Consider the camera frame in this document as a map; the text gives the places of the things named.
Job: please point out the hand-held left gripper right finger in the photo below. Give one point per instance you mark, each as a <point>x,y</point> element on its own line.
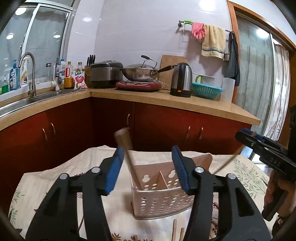
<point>181,171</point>

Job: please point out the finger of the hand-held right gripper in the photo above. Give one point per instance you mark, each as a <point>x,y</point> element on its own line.
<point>272,142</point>
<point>266,150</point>

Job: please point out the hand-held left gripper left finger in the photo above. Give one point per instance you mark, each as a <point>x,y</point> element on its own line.
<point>114,171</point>

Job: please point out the white plastic utensil holder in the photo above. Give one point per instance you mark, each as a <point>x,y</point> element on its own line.
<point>161,197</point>

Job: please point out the wooden chopstick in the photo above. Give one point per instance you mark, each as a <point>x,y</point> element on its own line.
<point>182,235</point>
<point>174,230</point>

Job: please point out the person's right hand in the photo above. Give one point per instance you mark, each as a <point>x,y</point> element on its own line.
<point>270,187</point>

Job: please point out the floral tablecloth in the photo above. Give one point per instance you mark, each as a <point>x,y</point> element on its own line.
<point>55,169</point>

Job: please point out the tall white container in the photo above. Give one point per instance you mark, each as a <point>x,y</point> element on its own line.
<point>227,90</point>

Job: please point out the beige kitchen countertop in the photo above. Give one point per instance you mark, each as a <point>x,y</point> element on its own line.
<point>161,99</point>

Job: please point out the teal plastic colander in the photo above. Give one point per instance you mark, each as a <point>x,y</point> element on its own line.
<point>205,91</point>

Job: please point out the red induction cooktop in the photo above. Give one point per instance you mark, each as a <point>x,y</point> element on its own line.
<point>138,85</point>

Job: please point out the dark apron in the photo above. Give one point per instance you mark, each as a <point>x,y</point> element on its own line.
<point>233,60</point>

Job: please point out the steel electric kettle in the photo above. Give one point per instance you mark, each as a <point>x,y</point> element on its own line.
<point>181,78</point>

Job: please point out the red and white bag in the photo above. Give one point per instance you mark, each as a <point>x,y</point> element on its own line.
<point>79,81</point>

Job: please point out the grey rice cooker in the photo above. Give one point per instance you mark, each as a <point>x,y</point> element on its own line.
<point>105,74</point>

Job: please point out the wooden knife block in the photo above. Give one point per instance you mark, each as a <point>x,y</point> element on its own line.
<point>87,75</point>

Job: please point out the steel wok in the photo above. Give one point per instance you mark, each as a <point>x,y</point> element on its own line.
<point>138,73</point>

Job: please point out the cooking oil bottle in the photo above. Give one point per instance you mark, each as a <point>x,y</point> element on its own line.
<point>68,78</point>

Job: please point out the yellow-capped bottle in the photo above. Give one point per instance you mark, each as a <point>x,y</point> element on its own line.
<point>79,67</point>

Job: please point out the wooden cutting board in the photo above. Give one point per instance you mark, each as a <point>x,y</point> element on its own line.
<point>168,61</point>

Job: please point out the steel sink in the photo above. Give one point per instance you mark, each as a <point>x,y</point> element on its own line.
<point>23,103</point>

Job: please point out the steel wok lid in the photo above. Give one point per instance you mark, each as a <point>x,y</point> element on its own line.
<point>148,60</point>

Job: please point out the white plastic bottle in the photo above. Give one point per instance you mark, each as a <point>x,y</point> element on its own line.
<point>62,67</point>

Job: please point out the beige towel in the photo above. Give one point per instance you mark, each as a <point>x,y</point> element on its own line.
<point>214,41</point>

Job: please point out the glass jar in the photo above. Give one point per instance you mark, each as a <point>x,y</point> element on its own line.
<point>48,73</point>

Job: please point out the steel kitchen faucet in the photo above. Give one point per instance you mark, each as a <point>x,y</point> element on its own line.
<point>34,76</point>

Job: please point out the white spray bottle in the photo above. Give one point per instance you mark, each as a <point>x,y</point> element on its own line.
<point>24,75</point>

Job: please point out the pink rubber gloves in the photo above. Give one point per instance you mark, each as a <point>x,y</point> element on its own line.
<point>198,31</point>

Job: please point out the blue detergent bottle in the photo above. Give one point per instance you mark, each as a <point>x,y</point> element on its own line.
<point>13,78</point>

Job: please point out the green dish soap bottle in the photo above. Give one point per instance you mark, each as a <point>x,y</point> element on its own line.
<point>5,85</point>

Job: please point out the aluminium sliding window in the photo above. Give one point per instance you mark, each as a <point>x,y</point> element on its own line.
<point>46,34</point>

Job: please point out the glass door wooden frame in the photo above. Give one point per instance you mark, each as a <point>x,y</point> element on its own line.
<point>259,69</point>

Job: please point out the metal towel rail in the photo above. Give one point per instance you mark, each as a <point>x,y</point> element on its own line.
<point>185,29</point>

